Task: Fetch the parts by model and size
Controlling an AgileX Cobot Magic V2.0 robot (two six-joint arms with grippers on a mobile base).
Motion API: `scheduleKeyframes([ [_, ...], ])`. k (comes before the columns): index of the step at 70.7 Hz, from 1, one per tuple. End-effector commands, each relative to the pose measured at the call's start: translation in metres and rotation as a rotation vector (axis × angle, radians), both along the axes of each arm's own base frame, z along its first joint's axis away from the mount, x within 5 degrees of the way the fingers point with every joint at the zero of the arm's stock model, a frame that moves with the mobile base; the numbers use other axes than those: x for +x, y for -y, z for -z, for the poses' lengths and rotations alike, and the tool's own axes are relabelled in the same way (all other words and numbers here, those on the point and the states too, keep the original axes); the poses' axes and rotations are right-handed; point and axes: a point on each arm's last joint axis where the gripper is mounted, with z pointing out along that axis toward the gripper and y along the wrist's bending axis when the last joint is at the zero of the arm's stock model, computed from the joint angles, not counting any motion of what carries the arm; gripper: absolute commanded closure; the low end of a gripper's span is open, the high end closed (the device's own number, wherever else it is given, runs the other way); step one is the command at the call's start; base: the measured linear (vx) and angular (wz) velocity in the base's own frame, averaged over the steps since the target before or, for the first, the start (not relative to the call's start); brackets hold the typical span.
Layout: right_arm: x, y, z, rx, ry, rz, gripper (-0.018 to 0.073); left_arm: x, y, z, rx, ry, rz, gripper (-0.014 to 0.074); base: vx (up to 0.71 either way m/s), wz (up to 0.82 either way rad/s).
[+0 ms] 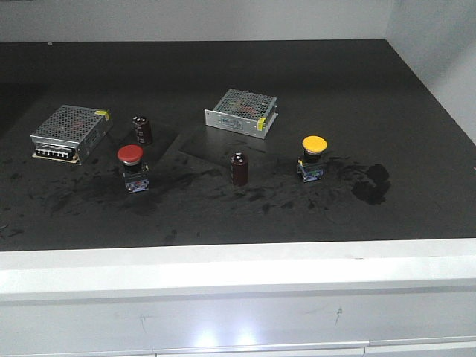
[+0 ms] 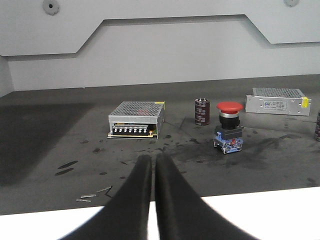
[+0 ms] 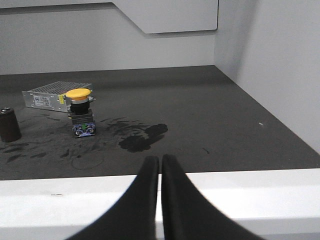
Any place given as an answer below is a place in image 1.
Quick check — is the yellow mushroom push button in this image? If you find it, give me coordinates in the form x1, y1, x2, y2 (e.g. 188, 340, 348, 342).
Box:
297, 135, 327, 183

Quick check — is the mesh power supply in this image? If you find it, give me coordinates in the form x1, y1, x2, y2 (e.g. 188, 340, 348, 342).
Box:
205, 89, 278, 139
30, 105, 112, 165

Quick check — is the left mesh power supply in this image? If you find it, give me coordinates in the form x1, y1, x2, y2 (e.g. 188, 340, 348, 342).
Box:
30, 105, 112, 165

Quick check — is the right mesh power supply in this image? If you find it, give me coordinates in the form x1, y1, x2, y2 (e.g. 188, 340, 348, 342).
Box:
205, 89, 278, 139

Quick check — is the white cabinet front ledge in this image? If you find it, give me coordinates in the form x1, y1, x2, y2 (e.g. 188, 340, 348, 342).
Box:
1, 239, 475, 356

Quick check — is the brown capacitor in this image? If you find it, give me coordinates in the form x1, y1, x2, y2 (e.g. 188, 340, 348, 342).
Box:
132, 116, 153, 145
231, 152, 248, 187

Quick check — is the red mushroom push button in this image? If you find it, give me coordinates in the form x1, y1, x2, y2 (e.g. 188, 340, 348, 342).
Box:
117, 144, 149, 193

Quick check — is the left brown capacitor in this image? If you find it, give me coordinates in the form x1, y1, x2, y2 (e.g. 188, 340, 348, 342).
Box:
132, 116, 153, 145

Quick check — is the right brown capacitor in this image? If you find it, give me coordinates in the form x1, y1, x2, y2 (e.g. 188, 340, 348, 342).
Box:
231, 152, 248, 187

